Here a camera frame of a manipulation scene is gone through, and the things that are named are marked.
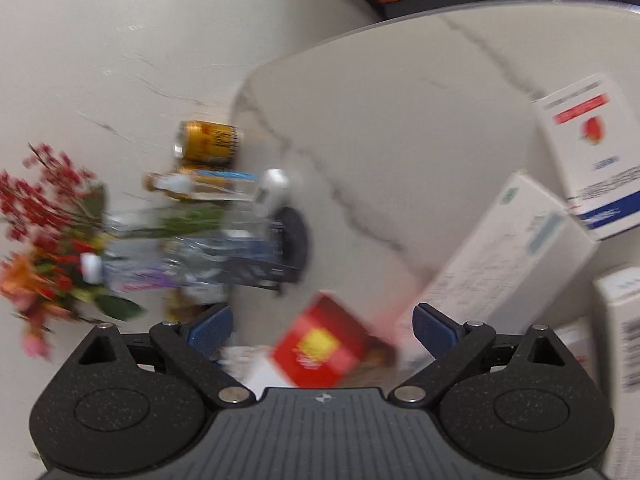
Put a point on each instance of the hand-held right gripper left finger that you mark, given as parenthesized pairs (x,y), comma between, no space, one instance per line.
(212,327)

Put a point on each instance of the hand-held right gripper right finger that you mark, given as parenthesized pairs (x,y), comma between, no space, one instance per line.
(435,327)

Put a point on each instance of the long white box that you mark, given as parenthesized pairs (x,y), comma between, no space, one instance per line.
(500,260)

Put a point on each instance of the red and white box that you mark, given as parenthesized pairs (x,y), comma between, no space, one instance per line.
(320,345)

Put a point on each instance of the clear plastic water bottle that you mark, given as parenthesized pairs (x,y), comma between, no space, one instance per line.
(150,267)

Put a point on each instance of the small white red box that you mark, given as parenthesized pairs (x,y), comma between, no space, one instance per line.
(575,340)

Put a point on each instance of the small brown glass bottle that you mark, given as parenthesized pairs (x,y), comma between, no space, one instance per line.
(200,184)

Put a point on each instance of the gold drink can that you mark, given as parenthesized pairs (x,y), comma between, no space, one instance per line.
(207,142)

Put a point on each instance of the red orange flower bouquet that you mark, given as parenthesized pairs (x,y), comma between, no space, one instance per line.
(45,240)

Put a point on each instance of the white box with barcode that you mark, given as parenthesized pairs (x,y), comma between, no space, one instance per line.
(622,360)

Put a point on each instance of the white box red label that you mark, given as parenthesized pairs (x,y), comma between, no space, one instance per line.
(585,160)

